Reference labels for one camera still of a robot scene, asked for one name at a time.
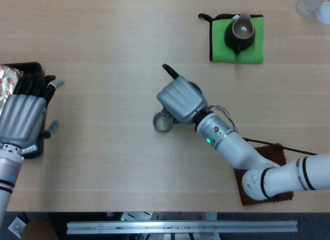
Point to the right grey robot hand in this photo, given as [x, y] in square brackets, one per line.
[181, 100]

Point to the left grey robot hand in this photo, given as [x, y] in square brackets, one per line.
[20, 118]

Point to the black cast iron teapot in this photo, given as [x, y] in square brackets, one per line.
[197, 87]

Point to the grey-green ceramic teacup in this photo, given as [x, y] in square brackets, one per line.
[162, 126]

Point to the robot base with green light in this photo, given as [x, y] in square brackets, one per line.
[134, 216]

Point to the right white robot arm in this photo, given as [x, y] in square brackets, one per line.
[232, 147]

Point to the black plastic tray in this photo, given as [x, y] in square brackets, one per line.
[31, 67]

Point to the green cloth with black trim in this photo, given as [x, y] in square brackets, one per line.
[220, 44]

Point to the dark ceramic pouring pitcher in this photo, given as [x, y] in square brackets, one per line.
[239, 41]

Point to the brown ribbed cloth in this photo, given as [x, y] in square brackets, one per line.
[270, 151]

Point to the white floor socket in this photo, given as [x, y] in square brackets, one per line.
[16, 227]

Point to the brown round stool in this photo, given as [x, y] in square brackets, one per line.
[38, 231]

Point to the frosted glass bottle wooden cap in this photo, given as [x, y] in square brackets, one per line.
[308, 3]

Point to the white round lid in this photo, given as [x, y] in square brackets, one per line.
[324, 13]

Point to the aluminium profile rail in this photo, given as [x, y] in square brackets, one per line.
[180, 227]

